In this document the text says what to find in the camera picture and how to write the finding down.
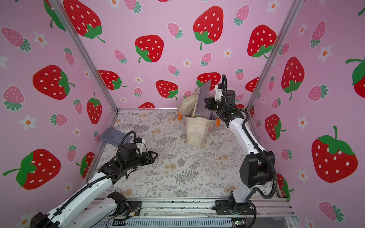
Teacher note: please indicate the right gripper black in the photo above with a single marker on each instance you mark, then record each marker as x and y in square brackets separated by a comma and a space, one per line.
[209, 103]

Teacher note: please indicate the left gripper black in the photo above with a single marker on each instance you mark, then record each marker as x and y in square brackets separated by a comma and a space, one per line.
[148, 155]

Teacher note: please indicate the grey mesh pouch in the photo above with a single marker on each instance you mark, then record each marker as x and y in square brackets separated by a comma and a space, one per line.
[203, 94]
[116, 137]

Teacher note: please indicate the beige canvas bag orange handles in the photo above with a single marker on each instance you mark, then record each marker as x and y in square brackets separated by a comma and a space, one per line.
[196, 127]

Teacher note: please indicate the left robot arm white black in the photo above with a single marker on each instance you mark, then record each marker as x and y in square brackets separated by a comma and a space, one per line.
[73, 213]

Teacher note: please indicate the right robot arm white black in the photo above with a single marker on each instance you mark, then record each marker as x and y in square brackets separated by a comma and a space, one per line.
[257, 172]

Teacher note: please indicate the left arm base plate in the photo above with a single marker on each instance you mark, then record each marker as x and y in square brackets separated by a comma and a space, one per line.
[127, 208]

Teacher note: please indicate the aluminium frame rail front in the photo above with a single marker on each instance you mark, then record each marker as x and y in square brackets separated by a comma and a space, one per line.
[196, 207]

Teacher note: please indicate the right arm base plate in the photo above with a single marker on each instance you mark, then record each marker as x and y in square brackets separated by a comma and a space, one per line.
[230, 207]

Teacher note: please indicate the right frame post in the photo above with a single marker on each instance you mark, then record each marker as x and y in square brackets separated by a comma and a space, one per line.
[286, 27]

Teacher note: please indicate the frame post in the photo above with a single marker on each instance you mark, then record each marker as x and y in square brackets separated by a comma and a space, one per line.
[61, 13]
[286, 27]

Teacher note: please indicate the left frame post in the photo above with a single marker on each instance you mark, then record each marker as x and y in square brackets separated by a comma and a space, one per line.
[61, 13]

